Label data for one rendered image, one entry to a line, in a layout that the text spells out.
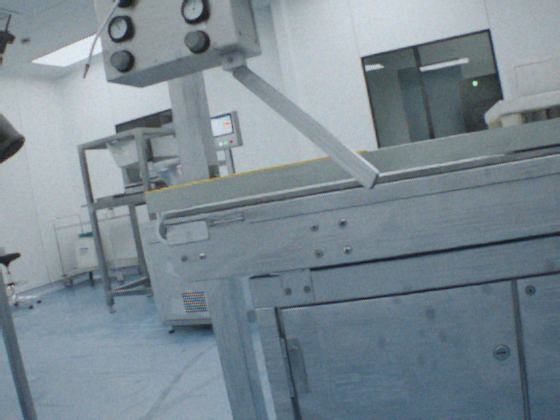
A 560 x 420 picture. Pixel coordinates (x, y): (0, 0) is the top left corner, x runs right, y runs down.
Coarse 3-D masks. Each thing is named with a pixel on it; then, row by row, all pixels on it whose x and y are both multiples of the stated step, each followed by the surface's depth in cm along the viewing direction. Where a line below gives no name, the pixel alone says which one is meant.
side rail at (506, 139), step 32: (512, 128) 65; (544, 128) 64; (320, 160) 73; (384, 160) 70; (416, 160) 69; (448, 160) 68; (160, 192) 80; (192, 192) 79; (224, 192) 77; (256, 192) 76
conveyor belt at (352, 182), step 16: (464, 160) 76; (480, 160) 68; (496, 160) 67; (384, 176) 72; (400, 176) 71; (416, 176) 71; (272, 192) 92; (288, 192) 76; (304, 192) 76; (192, 208) 82; (208, 208) 80; (224, 208) 79; (160, 240) 83
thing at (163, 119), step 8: (160, 112) 665; (168, 112) 660; (136, 120) 680; (144, 120) 676; (152, 120) 671; (160, 120) 666; (168, 120) 662; (120, 128) 692; (128, 128) 687; (144, 136) 679; (168, 136) 664; (128, 168) 694; (136, 176) 690
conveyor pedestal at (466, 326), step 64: (448, 256) 73; (512, 256) 70; (320, 320) 81; (384, 320) 78; (448, 320) 75; (512, 320) 72; (320, 384) 82; (384, 384) 79; (448, 384) 76; (512, 384) 73
